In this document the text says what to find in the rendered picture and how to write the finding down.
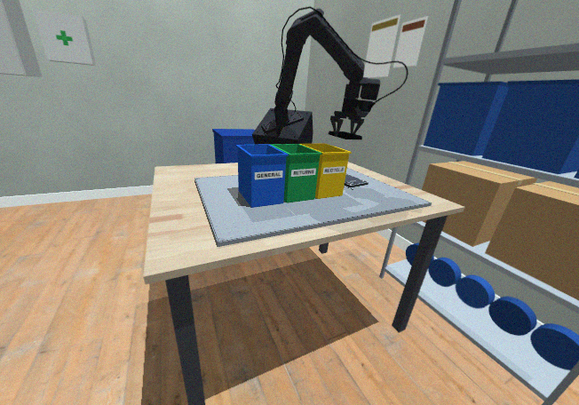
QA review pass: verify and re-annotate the yellow bin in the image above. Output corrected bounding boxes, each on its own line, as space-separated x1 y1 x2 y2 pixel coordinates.
300 143 352 199

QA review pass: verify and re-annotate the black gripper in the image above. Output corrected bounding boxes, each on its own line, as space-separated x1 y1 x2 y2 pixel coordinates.
330 111 364 137

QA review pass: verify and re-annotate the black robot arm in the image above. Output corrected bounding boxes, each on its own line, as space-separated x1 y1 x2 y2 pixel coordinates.
261 8 380 132

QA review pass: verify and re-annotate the green bin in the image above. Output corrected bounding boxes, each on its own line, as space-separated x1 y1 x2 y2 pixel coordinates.
269 144 322 203

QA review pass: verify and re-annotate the blue open-top bin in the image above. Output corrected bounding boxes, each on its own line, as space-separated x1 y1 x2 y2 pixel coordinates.
236 144 289 208

